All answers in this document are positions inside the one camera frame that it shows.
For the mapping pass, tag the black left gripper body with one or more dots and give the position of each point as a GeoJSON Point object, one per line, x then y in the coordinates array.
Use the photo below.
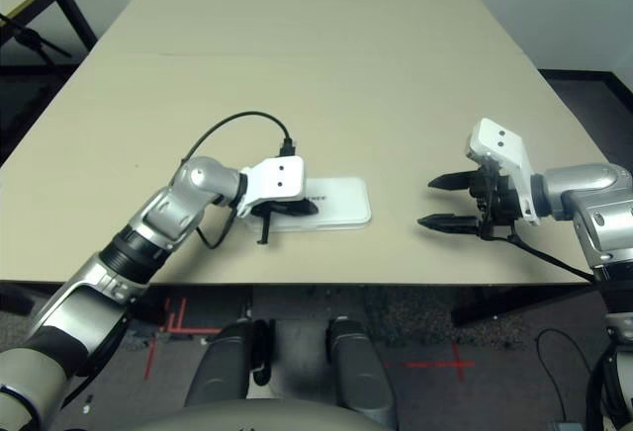
{"type": "Point", "coordinates": [264, 209]}

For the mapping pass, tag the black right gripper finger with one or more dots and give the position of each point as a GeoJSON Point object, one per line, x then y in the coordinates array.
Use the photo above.
{"type": "Point", "coordinates": [457, 182]}
{"type": "Point", "coordinates": [455, 223]}

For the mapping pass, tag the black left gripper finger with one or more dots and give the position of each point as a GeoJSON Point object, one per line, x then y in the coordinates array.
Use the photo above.
{"type": "Point", "coordinates": [297, 204]}
{"type": "Point", "coordinates": [297, 212]}

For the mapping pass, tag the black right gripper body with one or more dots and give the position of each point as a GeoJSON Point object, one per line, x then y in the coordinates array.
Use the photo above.
{"type": "Point", "coordinates": [499, 203]}

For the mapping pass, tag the white plastic pencil case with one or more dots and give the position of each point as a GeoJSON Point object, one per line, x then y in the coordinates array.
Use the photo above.
{"type": "Point", "coordinates": [341, 198]}

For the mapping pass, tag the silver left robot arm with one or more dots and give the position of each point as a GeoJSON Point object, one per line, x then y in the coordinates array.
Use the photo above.
{"type": "Point", "coordinates": [198, 176]}

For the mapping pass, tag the black table leg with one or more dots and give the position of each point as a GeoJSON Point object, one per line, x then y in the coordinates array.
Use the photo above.
{"type": "Point", "coordinates": [519, 305]}

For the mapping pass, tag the red floor tape lines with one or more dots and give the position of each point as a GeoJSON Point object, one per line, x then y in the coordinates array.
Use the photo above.
{"type": "Point", "coordinates": [173, 322]}

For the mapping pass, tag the grey robot left leg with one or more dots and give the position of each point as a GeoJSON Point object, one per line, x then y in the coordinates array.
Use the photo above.
{"type": "Point", "coordinates": [222, 369]}

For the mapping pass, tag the grey robot leg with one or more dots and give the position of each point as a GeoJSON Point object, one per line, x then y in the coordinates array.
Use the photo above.
{"type": "Point", "coordinates": [222, 369]}
{"type": "Point", "coordinates": [361, 369]}

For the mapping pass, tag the grey robot right leg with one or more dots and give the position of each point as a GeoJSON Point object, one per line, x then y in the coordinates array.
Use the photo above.
{"type": "Point", "coordinates": [361, 369]}

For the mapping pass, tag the grey robot torso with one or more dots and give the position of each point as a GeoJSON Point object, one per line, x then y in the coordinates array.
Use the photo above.
{"type": "Point", "coordinates": [267, 418]}

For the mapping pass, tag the black tripod stand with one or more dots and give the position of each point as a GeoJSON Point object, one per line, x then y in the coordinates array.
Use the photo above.
{"type": "Point", "coordinates": [29, 38]}

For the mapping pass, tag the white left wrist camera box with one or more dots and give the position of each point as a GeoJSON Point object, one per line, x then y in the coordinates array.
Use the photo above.
{"type": "Point", "coordinates": [279, 176]}

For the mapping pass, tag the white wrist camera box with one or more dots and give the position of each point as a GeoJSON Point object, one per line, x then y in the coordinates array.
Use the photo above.
{"type": "Point", "coordinates": [279, 176]}
{"type": "Point", "coordinates": [499, 139]}

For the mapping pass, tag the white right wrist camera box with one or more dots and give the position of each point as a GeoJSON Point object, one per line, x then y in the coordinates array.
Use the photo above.
{"type": "Point", "coordinates": [499, 139]}

